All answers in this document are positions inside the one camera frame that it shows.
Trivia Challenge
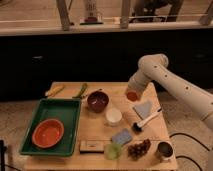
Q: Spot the small orange apple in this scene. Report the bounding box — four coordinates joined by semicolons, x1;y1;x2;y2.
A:
127;92;138;102

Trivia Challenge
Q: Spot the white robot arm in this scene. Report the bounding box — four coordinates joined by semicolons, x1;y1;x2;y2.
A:
125;54;213;133

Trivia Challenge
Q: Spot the white paper cup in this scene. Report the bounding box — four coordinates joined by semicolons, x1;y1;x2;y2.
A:
105;108;122;126

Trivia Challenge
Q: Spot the green plastic cup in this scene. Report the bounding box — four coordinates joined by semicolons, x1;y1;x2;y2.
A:
104;143;122;160

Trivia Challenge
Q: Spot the metal cup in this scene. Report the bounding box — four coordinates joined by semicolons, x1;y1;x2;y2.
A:
155;142;173;161

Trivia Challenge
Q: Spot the grey folded cloth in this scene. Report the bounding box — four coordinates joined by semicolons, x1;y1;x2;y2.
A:
133;101;152;119

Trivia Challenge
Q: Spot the dark red bowl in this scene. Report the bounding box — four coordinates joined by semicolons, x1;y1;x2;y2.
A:
87;91;109;113

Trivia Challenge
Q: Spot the green vegetable toy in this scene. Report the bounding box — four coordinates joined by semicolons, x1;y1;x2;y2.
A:
73;83;88;98

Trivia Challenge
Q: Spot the wooden table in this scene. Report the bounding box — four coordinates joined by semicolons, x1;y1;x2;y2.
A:
24;82;177;171

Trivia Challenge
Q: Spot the blue sponge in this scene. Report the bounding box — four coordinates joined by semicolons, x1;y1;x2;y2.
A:
111;129;132;146

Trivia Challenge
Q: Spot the bunch of dark grapes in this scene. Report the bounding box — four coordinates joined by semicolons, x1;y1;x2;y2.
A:
128;139;151;160

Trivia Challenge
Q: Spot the green plastic tray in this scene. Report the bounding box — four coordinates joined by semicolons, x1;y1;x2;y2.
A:
20;99;81;157

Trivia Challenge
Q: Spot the wooden block eraser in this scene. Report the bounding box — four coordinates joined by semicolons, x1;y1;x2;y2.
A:
79;140;104;153

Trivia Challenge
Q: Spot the orange plastic bowl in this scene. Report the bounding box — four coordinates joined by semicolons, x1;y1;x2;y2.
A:
32;119;64;148

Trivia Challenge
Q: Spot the white handled black brush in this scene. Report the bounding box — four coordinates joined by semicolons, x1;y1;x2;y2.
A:
132;109;162;132

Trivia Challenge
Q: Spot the black cable on floor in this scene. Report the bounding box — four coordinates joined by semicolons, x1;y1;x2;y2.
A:
169;132;213;171

